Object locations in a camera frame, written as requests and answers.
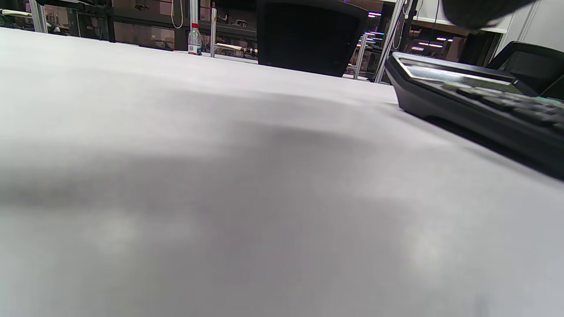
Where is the black mesh office chair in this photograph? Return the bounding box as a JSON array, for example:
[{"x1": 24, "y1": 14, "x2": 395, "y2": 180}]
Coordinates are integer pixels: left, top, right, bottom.
[{"x1": 256, "y1": 0, "x2": 370, "y2": 78}]

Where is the white desk with metal legs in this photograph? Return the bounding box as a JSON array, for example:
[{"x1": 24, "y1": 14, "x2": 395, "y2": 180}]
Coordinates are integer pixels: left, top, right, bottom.
[{"x1": 374, "y1": 0, "x2": 418, "y2": 84}]

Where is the clear bottle with red cap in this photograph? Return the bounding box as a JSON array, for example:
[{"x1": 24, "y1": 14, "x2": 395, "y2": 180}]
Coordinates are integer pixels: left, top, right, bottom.
[{"x1": 188, "y1": 23, "x2": 203, "y2": 56}]

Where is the black calculator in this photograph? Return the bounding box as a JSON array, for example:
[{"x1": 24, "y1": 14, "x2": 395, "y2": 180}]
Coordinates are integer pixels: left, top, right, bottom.
[{"x1": 385, "y1": 52, "x2": 564, "y2": 181}]

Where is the person's left hand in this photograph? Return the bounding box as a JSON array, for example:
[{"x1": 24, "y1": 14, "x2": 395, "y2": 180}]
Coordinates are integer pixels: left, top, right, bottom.
[{"x1": 442, "y1": 0, "x2": 536, "y2": 30}]

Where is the black chair with chrome base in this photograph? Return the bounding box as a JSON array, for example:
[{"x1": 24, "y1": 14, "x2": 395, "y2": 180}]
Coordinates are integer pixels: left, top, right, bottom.
[{"x1": 486, "y1": 41, "x2": 564, "y2": 101}]

